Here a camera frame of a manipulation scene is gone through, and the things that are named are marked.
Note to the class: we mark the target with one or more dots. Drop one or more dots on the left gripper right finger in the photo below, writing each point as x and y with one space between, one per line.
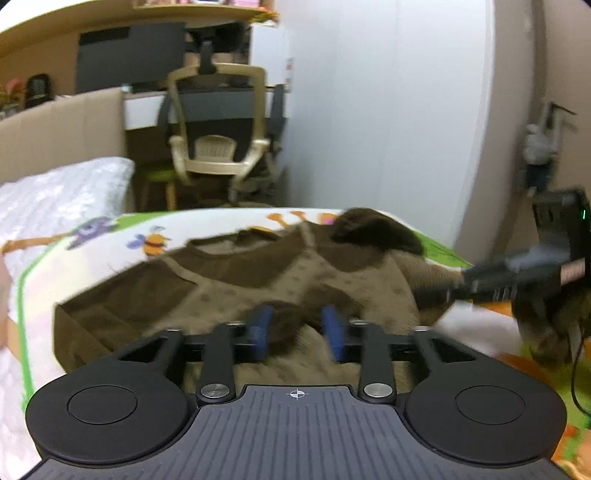
358 341

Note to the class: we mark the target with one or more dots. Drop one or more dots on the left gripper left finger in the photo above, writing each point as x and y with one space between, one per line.
231 344

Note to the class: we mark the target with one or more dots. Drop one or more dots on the brown polka dot cardigan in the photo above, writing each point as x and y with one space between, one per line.
365 264

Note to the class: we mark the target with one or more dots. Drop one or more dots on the grey hanging plush toy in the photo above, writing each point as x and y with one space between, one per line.
543 144

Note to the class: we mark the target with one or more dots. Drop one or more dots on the cartoon animal play mat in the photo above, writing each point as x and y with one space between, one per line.
133 414

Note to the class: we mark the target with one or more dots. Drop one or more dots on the beige mesh office chair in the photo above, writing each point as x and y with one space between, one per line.
223 128

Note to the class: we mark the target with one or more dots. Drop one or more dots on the white desk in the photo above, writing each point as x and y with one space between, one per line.
142 110

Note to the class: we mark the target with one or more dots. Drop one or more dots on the beige upholstered headboard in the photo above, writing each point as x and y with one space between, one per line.
62 132

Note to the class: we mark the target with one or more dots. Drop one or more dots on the white cabinet box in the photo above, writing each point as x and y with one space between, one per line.
269 48

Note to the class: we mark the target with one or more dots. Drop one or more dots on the black computer monitor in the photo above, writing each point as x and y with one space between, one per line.
135 54

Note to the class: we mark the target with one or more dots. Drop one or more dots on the black round speaker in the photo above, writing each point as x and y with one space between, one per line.
37 90

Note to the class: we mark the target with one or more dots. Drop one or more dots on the pink flower potted plant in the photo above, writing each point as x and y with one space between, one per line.
12 93

